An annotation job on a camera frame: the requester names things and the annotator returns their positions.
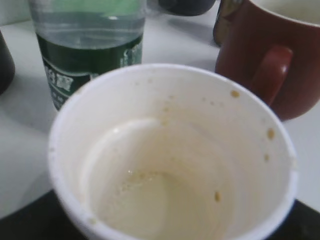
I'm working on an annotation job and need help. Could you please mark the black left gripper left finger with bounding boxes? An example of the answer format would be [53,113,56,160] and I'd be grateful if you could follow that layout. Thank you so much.
[0,190,82,240]

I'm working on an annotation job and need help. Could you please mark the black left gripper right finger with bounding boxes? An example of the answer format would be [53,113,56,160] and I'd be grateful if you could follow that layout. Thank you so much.
[271,199,320,240]

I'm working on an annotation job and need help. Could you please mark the clear water bottle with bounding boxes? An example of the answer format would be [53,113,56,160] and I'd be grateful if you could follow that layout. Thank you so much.
[28,0,147,110]

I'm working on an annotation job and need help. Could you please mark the yellow paper cup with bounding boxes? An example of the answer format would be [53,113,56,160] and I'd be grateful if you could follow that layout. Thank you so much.
[48,63,298,240]

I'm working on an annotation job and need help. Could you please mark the red ceramic mug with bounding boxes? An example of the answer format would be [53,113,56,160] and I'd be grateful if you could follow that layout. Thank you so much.
[215,0,320,121]

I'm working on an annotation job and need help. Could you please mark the brown coffee drink bottle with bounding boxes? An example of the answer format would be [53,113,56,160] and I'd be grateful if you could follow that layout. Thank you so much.
[212,0,243,47]

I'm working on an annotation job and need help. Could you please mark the black ceramic mug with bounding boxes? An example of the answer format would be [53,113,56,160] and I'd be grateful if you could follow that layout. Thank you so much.
[0,32,16,95]

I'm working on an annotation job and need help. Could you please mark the dark grey ceramic mug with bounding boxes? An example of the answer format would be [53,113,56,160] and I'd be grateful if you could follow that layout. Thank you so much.
[158,0,216,16]

